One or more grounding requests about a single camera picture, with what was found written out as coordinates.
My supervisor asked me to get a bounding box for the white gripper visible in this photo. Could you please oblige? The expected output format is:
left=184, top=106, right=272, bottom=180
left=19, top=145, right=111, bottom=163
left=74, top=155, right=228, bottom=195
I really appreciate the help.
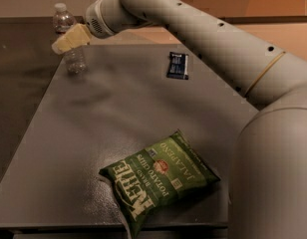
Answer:
left=52, top=0, right=115, bottom=54

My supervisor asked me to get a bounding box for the clear plastic water bottle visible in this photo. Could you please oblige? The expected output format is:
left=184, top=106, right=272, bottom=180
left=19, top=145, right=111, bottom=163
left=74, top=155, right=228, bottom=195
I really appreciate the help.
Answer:
left=52, top=2, right=88, bottom=75

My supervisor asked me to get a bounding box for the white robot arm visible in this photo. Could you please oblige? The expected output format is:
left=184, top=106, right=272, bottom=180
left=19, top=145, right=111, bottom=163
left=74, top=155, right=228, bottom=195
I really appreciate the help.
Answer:
left=52, top=0, right=307, bottom=239

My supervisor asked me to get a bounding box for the dark blue rxbar wrapper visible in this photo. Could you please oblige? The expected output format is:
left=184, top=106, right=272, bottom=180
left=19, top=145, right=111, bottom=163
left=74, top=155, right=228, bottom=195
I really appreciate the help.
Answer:
left=166, top=52, right=189, bottom=80

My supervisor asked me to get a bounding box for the green Kettle jalapeno chips bag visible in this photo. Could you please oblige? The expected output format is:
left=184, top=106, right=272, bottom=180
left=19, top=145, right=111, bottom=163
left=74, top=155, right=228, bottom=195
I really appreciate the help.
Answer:
left=99, top=130, right=220, bottom=239

